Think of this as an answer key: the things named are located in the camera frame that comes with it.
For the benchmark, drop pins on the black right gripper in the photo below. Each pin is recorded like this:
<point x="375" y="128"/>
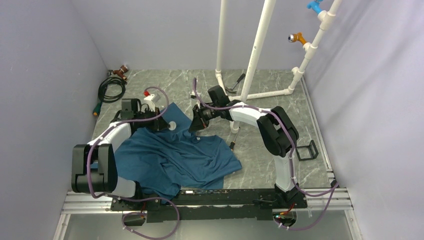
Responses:
<point x="199" y="121"/>

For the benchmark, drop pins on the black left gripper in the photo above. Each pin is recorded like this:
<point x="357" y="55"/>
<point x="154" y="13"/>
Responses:
<point x="159" y="123"/>

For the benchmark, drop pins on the round white brooch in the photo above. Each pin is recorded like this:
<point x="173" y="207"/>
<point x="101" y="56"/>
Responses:
<point x="172" y="126"/>

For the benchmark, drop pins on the blue t-shirt garment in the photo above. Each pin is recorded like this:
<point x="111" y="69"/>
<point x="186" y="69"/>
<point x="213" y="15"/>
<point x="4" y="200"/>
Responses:
<point x="163" y="162"/>

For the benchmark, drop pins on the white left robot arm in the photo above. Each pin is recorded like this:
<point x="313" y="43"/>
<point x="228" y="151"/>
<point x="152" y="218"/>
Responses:
<point x="94" y="169"/>

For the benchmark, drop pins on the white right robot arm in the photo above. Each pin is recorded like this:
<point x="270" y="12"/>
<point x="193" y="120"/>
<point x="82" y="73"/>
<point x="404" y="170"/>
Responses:
<point x="278" y="133"/>

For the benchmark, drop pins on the orange hook peg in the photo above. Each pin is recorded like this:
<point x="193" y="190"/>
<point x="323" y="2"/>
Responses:
<point x="296" y="37"/>

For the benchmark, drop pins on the blue hook peg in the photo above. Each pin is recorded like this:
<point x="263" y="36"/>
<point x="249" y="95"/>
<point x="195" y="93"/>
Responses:
<point x="315" y="6"/>

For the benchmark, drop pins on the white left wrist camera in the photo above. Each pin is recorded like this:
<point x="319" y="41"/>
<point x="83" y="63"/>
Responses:
<point x="153" y="99"/>

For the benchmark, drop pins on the black handled screwdriver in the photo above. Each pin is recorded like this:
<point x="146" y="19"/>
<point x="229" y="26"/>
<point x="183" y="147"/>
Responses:
<point x="233" y="143"/>

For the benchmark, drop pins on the black handled hammer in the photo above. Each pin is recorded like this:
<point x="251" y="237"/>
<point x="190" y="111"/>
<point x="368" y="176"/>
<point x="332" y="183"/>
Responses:
<point x="233" y="89"/>

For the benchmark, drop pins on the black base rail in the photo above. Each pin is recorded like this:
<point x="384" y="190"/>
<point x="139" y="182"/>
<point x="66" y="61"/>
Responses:
<point x="251" y="203"/>

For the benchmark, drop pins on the black open frame box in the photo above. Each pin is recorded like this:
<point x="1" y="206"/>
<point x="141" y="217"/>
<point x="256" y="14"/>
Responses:
<point x="307" y="152"/>

